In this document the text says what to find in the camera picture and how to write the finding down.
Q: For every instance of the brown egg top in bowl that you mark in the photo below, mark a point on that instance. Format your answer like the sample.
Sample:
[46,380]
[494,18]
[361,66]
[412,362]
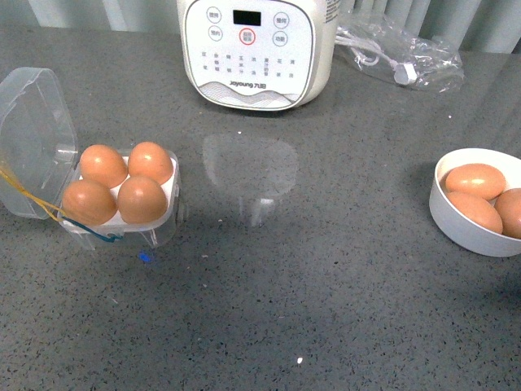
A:
[477,179]

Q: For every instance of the clear plastic bag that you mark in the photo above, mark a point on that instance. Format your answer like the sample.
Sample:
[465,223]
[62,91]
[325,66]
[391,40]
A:
[378,47]

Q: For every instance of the brown egg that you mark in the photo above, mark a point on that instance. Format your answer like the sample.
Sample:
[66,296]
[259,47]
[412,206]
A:
[477,179]
[88,202]
[151,160]
[103,164]
[477,210]
[508,206]
[141,200]

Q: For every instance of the white round bowl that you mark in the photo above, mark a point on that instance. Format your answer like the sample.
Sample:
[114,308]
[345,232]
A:
[460,229]

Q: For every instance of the clear plastic egg box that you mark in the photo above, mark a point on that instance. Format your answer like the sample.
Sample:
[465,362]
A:
[40,158]

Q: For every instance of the white Joyoung blender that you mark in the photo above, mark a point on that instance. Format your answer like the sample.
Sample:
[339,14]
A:
[258,55]

